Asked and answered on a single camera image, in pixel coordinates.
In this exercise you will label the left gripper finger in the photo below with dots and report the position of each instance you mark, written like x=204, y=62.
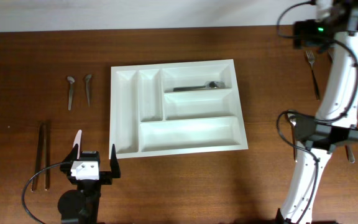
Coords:
x=114, y=165
x=73, y=155

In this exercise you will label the metal fork dark handle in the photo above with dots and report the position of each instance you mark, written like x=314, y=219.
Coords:
x=311, y=60

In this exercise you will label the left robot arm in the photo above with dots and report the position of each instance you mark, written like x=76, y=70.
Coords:
x=82, y=204

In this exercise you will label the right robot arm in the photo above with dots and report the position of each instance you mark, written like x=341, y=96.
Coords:
x=315, y=138

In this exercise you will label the pink plastic knife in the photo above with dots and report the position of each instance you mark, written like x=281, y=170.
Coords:
x=77, y=143

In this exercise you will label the dark chopstick left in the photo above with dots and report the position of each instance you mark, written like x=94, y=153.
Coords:
x=40, y=148

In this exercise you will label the dark chopstick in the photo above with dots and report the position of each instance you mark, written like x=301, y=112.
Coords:
x=40, y=148
x=46, y=155

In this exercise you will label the dark chopstick right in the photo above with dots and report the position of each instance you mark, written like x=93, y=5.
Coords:
x=46, y=155

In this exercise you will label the small metal spoon left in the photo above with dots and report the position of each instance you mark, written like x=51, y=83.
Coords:
x=71, y=81

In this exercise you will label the small metal spoon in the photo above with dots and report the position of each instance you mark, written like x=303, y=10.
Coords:
x=87, y=88
x=71, y=81

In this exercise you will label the small metal spoon right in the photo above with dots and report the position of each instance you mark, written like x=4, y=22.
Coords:
x=87, y=88

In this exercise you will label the white cutlery tray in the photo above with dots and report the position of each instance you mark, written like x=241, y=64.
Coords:
x=148, y=119

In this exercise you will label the large metal spoon right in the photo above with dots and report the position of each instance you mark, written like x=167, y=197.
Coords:
x=350, y=154

